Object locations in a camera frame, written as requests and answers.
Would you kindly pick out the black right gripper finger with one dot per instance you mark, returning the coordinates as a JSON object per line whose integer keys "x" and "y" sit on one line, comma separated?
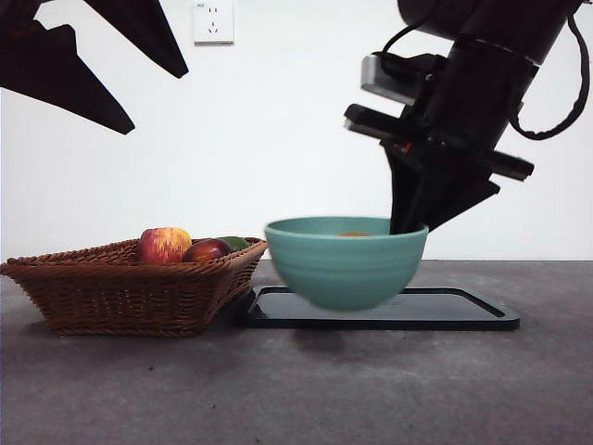
{"x": 407, "y": 194}
{"x": 458, "y": 199}

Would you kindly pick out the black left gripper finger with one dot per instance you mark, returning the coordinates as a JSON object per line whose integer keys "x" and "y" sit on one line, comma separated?
{"x": 143, "y": 32}
{"x": 51, "y": 79}

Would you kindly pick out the teal ceramic bowl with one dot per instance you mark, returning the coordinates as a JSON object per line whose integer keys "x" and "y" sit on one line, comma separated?
{"x": 345, "y": 273}

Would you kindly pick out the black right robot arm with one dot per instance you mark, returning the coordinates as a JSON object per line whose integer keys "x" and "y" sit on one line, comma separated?
{"x": 500, "y": 23}

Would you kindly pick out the black rectangular tray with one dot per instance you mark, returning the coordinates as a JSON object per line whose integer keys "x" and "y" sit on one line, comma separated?
{"x": 440, "y": 315}

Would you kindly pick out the green fruit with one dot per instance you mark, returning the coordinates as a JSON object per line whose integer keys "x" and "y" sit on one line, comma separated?
{"x": 237, "y": 243}

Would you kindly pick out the red and yellow apple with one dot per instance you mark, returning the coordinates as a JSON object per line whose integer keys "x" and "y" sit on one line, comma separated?
{"x": 162, "y": 243}

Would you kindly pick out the dark red round fruit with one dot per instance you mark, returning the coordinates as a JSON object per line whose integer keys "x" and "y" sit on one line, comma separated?
{"x": 206, "y": 251}

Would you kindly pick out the brown wicker basket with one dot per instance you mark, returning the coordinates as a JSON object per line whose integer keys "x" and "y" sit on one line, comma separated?
{"x": 120, "y": 296}

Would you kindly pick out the white wall socket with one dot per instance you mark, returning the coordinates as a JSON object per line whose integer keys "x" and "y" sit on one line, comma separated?
{"x": 213, "y": 23}

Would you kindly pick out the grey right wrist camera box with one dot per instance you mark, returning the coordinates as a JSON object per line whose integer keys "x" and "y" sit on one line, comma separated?
{"x": 375, "y": 74}

